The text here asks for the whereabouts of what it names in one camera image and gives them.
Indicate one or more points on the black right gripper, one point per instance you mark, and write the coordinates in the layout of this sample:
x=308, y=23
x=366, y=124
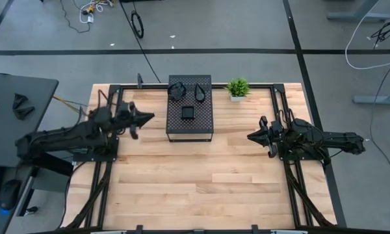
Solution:
x=278, y=136

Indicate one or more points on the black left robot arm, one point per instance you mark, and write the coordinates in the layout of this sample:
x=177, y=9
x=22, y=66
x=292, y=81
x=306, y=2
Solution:
x=68, y=136

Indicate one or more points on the black teardrop mini plate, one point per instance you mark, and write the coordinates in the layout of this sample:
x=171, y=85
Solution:
x=200, y=95

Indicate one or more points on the black leaf-shaped mini plate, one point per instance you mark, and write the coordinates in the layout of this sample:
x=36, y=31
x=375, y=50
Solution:
x=177, y=91

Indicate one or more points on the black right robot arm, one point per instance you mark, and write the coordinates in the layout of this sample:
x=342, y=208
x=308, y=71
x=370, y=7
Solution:
x=331, y=139

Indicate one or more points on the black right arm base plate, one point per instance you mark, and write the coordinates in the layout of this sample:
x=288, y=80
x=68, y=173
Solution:
x=307, y=159

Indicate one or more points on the grey desk foot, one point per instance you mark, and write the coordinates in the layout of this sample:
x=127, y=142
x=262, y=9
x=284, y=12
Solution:
x=357, y=15
x=377, y=99

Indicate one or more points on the green plant in white pot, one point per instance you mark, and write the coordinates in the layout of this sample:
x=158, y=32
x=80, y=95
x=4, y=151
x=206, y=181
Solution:
x=238, y=87

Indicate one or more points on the black clamp post on frame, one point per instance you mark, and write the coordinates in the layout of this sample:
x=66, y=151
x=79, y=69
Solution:
x=139, y=81

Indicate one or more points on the black square mini plate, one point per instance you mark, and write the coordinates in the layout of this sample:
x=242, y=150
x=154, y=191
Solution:
x=188, y=113

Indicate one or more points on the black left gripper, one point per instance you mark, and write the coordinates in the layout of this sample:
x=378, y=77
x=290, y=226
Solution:
x=126, y=117

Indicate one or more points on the black desk leg base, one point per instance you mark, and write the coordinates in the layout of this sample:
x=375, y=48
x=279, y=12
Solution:
x=52, y=169

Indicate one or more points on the dark grey desk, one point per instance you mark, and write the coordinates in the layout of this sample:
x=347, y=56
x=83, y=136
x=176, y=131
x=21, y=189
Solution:
x=6, y=130

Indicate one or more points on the black computer mouse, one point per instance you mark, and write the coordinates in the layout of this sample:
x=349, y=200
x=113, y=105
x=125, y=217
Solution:
x=9, y=193

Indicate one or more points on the black angular plastic part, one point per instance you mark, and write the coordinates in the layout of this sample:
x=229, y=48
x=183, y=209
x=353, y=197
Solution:
x=19, y=100
x=23, y=112

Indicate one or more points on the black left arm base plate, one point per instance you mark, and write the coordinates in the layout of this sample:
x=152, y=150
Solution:
x=84, y=158

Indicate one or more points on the black perforated metal shelf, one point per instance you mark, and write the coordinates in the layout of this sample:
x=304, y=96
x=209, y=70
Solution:
x=198, y=126

